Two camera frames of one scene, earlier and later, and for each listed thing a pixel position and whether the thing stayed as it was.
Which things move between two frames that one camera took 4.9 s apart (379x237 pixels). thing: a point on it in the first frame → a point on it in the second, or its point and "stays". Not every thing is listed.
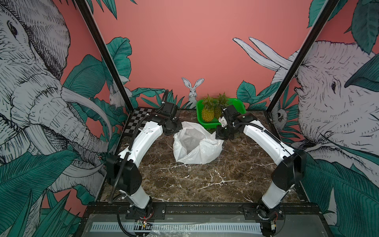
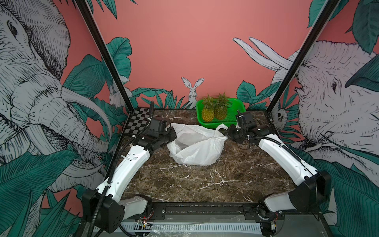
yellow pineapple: (208, 109) stays
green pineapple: (219, 102) stays
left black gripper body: (175, 127) → (169, 135)
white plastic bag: (195, 144) stays
